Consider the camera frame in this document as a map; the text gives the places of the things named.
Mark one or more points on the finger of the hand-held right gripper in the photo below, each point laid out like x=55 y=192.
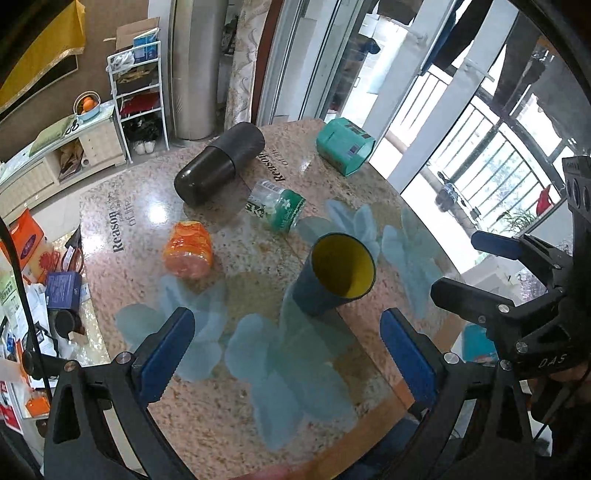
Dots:
x=466 y=297
x=496 y=244

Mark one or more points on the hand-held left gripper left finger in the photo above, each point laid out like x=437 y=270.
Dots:
x=162 y=351

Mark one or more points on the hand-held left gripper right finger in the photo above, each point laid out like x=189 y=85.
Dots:
x=407 y=355

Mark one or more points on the dark blue cup yellow inside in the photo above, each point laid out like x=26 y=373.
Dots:
x=333 y=274

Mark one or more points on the person's right forearm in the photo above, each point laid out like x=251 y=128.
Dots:
x=561 y=410

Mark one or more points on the green potted plant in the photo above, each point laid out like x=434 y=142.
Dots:
x=517 y=221

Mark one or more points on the teal packet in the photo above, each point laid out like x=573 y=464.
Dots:
x=480 y=344

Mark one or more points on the red hanging object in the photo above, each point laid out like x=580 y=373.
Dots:
x=545 y=199

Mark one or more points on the orange plastic jar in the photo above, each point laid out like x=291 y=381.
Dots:
x=189 y=249

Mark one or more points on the balcony metal railing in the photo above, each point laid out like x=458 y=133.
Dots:
x=485 y=138

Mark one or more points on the dark blue small box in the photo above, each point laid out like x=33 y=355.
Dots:
x=63 y=290

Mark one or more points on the orange tissue pack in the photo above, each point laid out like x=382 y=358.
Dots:
x=25 y=244

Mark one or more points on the teal hexagonal box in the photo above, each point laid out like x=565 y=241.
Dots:
x=345 y=145

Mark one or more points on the green label plastic bottle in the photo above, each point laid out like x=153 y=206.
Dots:
x=277 y=205

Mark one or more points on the hanging dark clothes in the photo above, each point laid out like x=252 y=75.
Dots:
x=508 y=55

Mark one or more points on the dark brown cylindrical container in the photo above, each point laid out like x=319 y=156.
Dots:
x=217 y=162

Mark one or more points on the white shoes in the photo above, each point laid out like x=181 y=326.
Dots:
x=144 y=146

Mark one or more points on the white low cabinet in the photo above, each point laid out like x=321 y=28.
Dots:
x=46 y=161

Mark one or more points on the green folded cloth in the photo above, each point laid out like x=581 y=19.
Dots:
x=53 y=134

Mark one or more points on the bowl of oranges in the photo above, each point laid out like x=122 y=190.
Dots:
x=87 y=106

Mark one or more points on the silver standing air conditioner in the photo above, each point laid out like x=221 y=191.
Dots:
x=198 y=69

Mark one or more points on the patterned beige curtain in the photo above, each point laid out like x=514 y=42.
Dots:
x=242 y=64

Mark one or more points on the cardboard box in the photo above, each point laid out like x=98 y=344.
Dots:
x=137 y=33

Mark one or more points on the yellow and black cloth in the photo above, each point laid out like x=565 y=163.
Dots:
x=41 y=41

